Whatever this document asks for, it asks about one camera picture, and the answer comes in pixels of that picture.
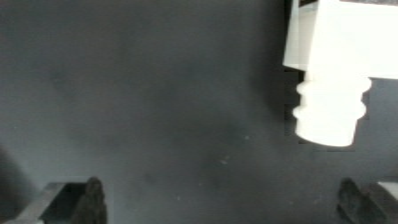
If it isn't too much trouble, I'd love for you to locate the white leg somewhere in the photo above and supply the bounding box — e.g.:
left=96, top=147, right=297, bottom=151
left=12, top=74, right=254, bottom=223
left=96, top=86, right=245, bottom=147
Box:
left=283, top=0, right=398, bottom=147

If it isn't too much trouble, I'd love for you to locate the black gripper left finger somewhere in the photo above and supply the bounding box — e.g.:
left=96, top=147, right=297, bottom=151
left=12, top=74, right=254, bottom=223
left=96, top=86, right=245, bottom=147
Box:
left=14, top=177, right=108, bottom=224

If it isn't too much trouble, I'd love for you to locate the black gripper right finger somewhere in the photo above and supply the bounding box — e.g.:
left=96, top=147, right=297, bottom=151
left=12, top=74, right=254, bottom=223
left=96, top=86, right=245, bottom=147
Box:
left=336, top=178, right=398, bottom=224

